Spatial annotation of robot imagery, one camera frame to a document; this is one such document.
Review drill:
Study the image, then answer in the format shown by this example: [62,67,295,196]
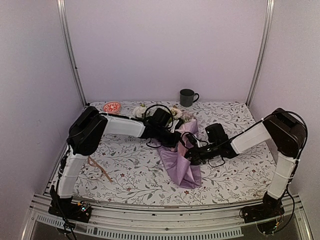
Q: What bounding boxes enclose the dark grey metal mug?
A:
[179,88,200,107]

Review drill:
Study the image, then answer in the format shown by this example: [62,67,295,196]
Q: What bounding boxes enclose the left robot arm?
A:
[49,104,183,218]

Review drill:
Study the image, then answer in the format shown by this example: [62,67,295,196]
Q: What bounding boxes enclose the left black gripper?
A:
[155,126,186,148]

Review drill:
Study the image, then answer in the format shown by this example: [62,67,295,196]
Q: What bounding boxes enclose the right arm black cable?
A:
[179,111,309,226]

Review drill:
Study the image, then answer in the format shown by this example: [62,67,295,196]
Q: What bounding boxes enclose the red patterned ceramic bowl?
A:
[102,101,122,114]

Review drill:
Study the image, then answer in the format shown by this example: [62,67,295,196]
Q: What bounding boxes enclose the right aluminium frame post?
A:
[245,0,275,108]

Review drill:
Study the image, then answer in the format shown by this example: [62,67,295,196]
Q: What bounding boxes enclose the white rose long stem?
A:
[132,103,147,119]

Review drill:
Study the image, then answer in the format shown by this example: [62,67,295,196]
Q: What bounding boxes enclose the beige raffia ribbon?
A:
[87,156,113,183]

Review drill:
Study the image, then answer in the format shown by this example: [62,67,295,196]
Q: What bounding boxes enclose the front aluminium rail base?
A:
[21,194,315,240]

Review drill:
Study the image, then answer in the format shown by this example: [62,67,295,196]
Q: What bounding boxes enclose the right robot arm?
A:
[184,108,309,222]

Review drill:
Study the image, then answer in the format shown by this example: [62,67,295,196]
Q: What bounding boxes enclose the pink rose stem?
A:
[170,107,183,120]

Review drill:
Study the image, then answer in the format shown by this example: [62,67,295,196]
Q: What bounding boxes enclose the left aluminium frame post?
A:
[56,0,87,107]

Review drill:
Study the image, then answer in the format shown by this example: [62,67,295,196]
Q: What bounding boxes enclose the purple pink wrapping paper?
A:
[157,118,202,189]

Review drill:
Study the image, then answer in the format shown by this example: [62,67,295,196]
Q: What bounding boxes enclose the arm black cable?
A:
[143,104,176,150]
[179,111,309,226]

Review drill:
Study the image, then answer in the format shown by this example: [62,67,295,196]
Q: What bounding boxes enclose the green white flower sprig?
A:
[142,106,191,125]

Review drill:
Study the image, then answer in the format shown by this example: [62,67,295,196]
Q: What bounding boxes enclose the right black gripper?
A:
[179,142,220,166]

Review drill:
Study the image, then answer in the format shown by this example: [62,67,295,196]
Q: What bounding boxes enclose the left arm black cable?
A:
[143,104,176,150]

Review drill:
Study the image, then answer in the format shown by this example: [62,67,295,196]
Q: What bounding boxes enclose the aluminium frame post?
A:
[245,0,275,108]
[56,0,87,107]

